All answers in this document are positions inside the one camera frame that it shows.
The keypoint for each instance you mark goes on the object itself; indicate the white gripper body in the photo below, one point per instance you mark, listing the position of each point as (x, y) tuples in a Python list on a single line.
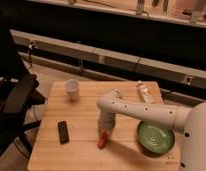
[(107, 121)]

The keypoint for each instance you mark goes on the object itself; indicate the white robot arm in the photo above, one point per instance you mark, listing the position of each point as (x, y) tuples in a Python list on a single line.
[(191, 122)]

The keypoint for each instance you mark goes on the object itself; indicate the black rectangular block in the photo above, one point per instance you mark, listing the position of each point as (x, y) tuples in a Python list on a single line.
[(63, 132)]

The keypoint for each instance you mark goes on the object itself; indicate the green plate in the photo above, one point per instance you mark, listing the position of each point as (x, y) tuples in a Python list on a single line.
[(154, 138)]

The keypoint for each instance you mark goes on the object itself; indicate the black chair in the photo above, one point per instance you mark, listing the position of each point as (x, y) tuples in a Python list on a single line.
[(18, 93)]

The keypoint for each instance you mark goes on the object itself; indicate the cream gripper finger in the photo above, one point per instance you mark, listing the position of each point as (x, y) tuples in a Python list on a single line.
[(103, 132)]

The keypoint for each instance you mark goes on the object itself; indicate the red pepper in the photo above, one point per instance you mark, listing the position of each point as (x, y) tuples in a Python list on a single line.
[(102, 141)]

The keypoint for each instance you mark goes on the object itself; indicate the white paper cup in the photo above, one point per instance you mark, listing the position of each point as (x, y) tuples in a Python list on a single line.
[(72, 89)]

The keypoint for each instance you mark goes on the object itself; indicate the white tube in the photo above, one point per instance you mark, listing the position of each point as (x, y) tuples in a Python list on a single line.
[(144, 92)]

